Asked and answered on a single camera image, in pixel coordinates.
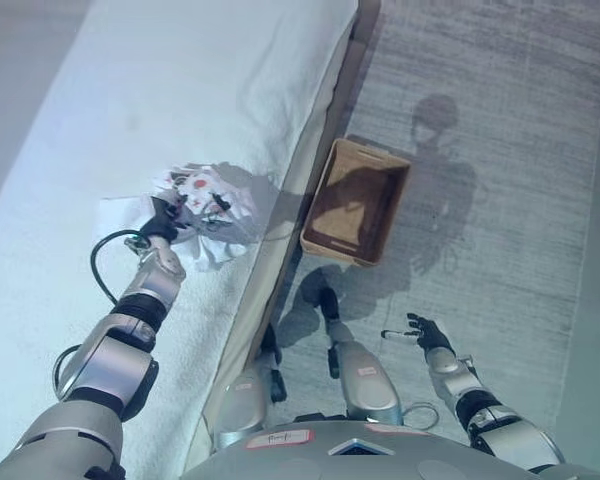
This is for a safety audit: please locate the silver robot torso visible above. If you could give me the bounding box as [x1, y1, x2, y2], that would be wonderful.
[179, 418, 600, 480]

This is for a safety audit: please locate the silver robot leg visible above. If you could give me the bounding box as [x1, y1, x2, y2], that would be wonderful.
[213, 323, 288, 451]
[318, 285, 405, 427]

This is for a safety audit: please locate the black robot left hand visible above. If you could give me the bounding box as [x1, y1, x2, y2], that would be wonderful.
[139, 193, 192, 246]

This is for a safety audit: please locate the silver robot left leg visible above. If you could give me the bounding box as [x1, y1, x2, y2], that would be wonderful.
[213, 323, 288, 451]

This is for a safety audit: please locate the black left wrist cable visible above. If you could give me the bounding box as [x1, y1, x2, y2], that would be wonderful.
[90, 228, 154, 306]

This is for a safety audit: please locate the bed with white blanket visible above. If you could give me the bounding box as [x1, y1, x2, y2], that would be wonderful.
[0, 0, 360, 480]

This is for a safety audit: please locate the brown wooden bed frame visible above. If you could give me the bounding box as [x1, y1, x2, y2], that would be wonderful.
[182, 0, 383, 474]

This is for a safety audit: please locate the grey area rug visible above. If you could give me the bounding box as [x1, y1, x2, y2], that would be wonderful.
[272, 0, 600, 446]

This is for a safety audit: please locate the beige bed cover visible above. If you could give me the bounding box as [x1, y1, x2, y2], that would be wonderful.
[0, 0, 90, 236]

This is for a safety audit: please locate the woven wicker basket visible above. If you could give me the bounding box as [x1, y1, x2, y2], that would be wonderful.
[299, 138, 412, 267]

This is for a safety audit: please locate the silver robot right leg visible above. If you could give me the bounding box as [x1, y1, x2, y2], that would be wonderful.
[318, 285, 405, 427]

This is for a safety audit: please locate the white printed t-shirt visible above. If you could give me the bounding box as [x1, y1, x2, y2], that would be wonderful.
[97, 159, 262, 272]

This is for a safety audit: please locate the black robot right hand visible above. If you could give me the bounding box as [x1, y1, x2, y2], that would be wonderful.
[381, 312, 454, 354]

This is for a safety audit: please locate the thin grey cable loop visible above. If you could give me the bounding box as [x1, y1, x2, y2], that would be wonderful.
[402, 401, 440, 430]

